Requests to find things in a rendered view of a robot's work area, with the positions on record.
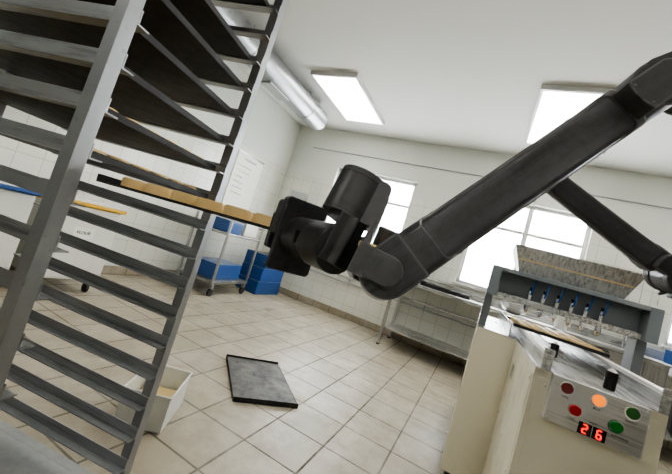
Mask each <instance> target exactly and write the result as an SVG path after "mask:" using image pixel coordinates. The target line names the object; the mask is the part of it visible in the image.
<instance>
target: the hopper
mask: <svg viewBox="0 0 672 474"><path fill-rule="evenodd" d="M512 251H513V257H514V263H515V269H516V270H517V271H521V272H525V273H528V274H532V275H536V276H540V277H543V278H547V279H551V280H554V281H558V282H562V283H566V284H569V285H573V286H577V287H580V288H584V289H588V290H592V291H595V292H599V293H603V294H606V295H610V296H614V297H618V298H621V299H625V298H626V297H627V296H628V295H629V294H630V293H631V292H632V291H633V290H634V289H635V288H636V287H637V286H638V285H639V284H640V283H641V282H642V281H643V280H644V277H643V274H641V273H637V272H633V271H629V270H625V269H620V268H616V267H612V266H608V265H604V264H599V263H595V262H591V261H587V260H583V259H578V258H574V257H570V256H566V255H562V254H557V253H553V252H549V251H545V250H541V249H537V248H532V247H528V246H524V245H520V244H516V245H515V247H514V248H513V250H512Z"/></svg>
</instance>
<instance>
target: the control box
mask: <svg viewBox="0 0 672 474"><path fill-rule="evenodd" d="M563 383H569V384H571V385H572V386H573V388H574V391H573V393H572V394H566V393H564V392H563V391H562V389H561V386H562V384H563ZM595 395H601V396H603V397H604V398H605V400H606V404H605V405H604V406H603V407H599V406H597V405H595V404H594V402H593V397H594V396H595ZM571 405H577V406H578V407H579V408H580V409H581V415H580V416H574V415H572V414H571V413H570V411H569V407H570V406H571ZM628 408H635V409H637V410H638V411H639V412H640V418H639V419H638V420H632V419H630V418H629V417H628V416H627V414H626V410H627V409H628ZM651 414H652V410H651V409H649V408H648V407H646V406H643V405H640V404H638V403H635V402H632V401H629V400H627V399H624V398H621V397H619V396H616V395H613V394H611V393H608V392H605V391H603V390H600V389H597V388H595V387H592V386H589V385H586V384H584V383H581V382H578V381H576V380H573V379H570V378H568V377H565V376H562V375H560V374H557V373H554V372H552V376H551V380H550V384H549V388H548V392H547V396H546V400H545V404H544V408H543V412H542V416H543V418H544V419H546V420H549V421H551V422H553V423H556V424H558V425H560V426H563V427H565V428H567V429H570V430H572V431H574V432H577V433H579V434H581V435H584V436H586V437H588V438H591V439H593V440H595V441H598V442H600V443H602V444H605V445H607V446H609V447H612V448H614V449H616V450H619V451H621V452H623V453H626V454H628V455H630V456H633V457H635V458H637V459H640V460H641V459H642V454H643V450H644V445H645V441H646V437H647V432H648V428H649V423H650V419H651ZM612 421H617V422H619V423H620V424H621V425H622V426H623V432H622V433H615V432H613V431H612V430H611V429H610V426H609V425H610V422H612ZM582 424H586V425H588V427H589V428H588V430H587V431H588V432H587V434H586V435H585V434H583V433H581V428H582ZM596 430H597V431H598V430H601V431H602V433H603V436H601V437H602V440H600V441H599V440H597V439H596V437H595V435H597V433H596ZM598 434H600V435H601V432H599V431H598Z"/></svg>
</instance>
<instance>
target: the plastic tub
mask: <svg viewBox="0 0 672 474"><path fill-rule="evenodd" d="M192 374H193V372H190V371H186V370H182V369H179V368H175V367H171V366H167V365H166V367H165V370H164V373H163V376H162V379H161V382H160V385H159V388H158V391H157V394H156V397H155V400H154V403H153V406H152V409H151V412H150V415H149V418H148V421H147V424H146V427H145V431H149V432H153V433H157V434H160V433H161V431H162V430H163V429H164V427H165V426H166V424H167V423H168V422H169V420H170V419H171V417H172V416H173V415H174V413H175V412H176V411H177V409H178V408H179V406H180V405H181V404H182V402H183V399H184V396H185V393H186V390H187V387H188V384H189V381H190V378H191V375H192ZM145 382H146V379H145V378H142V377H140V376H138V375H136V376H135V377H133V378H132V379H131V380H130V381H129V382H127V383H126V384H125V385H124V386H126V387H128V388H130V389H132V390H134V391H136V392H138V393H140V394H141V393H142V391H143V388H144V385H145ZM134 414H135V410H133V409H131V408H130V407H128V406H126V405H124V404H122V403H120V402H119V404H118V407H117V409H116V412H115V415H114V416H116V417H118V418H119V419H121V420H123V421H125V422H127V423H129V424H131V423H132V420H133V417H134Z"/></svg>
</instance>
